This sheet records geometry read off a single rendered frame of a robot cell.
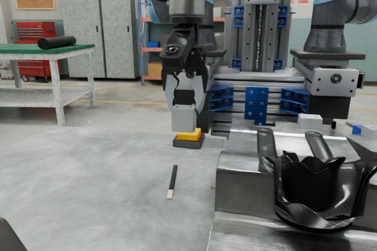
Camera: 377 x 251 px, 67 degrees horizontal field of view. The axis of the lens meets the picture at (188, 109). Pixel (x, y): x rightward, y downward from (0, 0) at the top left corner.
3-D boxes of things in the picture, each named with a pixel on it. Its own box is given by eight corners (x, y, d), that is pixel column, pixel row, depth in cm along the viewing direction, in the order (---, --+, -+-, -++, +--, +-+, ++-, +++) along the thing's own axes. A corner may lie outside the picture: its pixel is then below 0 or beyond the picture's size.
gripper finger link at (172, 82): (178, 107, 70) (187, 71, 67) (171, 115, 65) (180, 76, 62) (166, 104, 71) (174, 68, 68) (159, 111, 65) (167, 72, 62)
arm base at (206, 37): (184, 47, 129) (184, 25, 126) (218, 48, 126) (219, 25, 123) (177, 50, 114) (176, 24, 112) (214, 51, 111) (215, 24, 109)
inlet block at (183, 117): (184, 115, 76) (184, 95, 74) (202, 116, 75) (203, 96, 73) (171, 131, 64) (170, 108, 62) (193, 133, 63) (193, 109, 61)
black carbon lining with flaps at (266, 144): (254, 135, 71) (257, 98, 68) (323, 140, 67) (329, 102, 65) (256, 227, 38) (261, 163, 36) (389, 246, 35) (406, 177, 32)
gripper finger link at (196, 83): (213, 107, 68) (205, 69, 66) (210, 114, 63) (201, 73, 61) (201, 109, 69) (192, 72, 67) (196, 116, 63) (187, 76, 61)
